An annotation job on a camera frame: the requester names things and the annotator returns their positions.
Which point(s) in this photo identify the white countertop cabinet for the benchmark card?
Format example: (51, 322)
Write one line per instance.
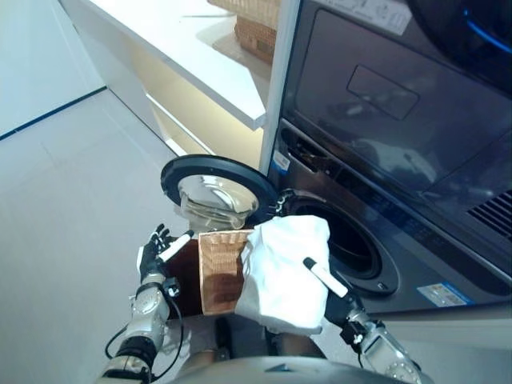
(180, 48)

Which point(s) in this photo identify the pale wicker basket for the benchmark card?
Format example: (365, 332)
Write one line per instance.
(252, 6)

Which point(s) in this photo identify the blue QR code sticker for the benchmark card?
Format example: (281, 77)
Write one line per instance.
(281, 162)

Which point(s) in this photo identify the black skirting strip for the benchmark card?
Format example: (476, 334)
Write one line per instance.
(52, 112)

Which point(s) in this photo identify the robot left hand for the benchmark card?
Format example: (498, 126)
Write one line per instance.
(152, 260)

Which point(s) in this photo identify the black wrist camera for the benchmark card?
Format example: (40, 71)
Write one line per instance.
(351, 331)
(171, 287)

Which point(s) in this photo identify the white instruction label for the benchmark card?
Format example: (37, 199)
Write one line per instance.
(372, 14)

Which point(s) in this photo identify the white side panel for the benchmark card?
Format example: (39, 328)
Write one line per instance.
(280, 80)

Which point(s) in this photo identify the blue washer control panel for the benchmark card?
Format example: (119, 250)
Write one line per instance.
(308, 154)

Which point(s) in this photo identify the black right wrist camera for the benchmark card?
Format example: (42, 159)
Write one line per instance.
(351, 331)

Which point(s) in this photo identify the blue white label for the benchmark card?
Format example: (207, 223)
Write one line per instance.
(448, 295)

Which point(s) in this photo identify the wicker laundry basket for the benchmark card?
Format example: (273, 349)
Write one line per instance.
(220, 272)

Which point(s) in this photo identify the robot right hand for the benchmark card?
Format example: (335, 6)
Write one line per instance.
(340, 308)

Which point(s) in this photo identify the grey robot waist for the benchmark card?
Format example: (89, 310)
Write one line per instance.
(280, 370)

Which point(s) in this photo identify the small brown wicker basket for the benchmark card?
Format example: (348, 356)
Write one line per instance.
(258, 38)

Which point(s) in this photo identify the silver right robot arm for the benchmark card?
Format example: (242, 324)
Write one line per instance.
(384, 352)

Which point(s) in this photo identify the white garment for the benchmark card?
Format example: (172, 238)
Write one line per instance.
(280, 272)

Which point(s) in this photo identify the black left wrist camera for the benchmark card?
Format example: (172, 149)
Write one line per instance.
(171, 287)

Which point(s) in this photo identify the round washing machine door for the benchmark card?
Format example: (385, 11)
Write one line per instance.
(224, 168)

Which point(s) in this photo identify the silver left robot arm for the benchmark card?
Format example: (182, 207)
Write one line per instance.
(148, 316)

